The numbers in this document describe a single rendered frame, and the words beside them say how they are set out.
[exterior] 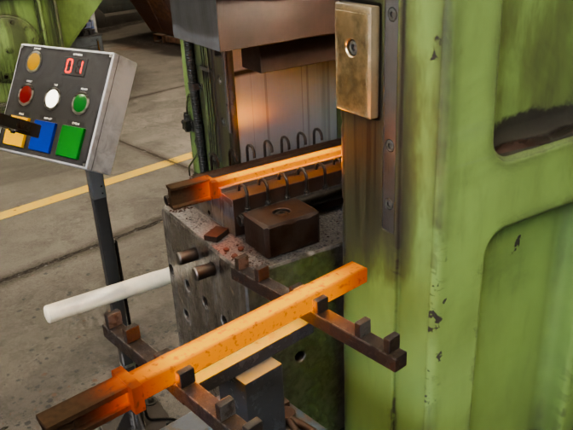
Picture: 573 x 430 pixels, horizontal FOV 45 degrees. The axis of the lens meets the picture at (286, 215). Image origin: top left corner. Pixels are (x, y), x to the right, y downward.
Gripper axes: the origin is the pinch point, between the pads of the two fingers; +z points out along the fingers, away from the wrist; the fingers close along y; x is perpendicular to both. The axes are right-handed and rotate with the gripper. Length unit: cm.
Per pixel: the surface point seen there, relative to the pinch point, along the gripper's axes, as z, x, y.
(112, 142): 19.3, 1.9, 6.9
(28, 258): 125, -52, -139
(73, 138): 12.7, 0.6, 1.3
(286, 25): 3, 27, 59
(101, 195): 34.2, -11.4, -7.5
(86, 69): 13.5, 17.4, -0.9
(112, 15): 577, 223, -627
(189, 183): 4.3, -4.1, 45.0
